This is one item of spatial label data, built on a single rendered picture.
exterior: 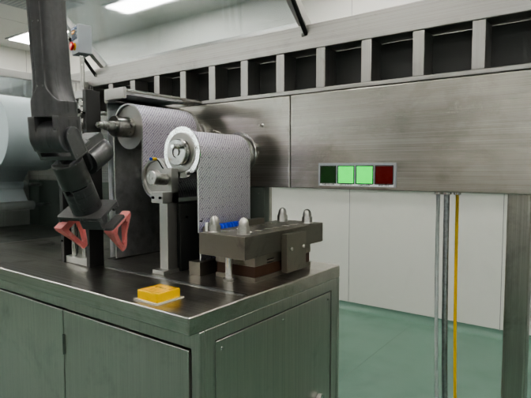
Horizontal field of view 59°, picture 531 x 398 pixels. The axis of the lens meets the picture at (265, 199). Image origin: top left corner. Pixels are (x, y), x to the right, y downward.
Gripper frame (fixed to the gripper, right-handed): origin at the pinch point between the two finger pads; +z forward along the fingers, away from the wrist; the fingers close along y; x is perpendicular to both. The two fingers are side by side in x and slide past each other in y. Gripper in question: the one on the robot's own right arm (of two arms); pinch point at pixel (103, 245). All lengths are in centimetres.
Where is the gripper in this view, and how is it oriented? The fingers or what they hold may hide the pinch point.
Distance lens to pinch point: 102.9
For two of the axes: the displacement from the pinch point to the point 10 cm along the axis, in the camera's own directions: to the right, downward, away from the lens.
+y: -9.4, -0.2, 3.3
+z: 1.6, 8.4, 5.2
